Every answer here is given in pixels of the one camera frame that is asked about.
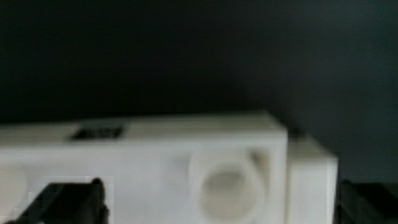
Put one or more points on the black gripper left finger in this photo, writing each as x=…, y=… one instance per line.
x=67, y=204

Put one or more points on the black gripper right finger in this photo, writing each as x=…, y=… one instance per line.
x=366, y=203

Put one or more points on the white square table top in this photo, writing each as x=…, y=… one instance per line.
x=218, y=169

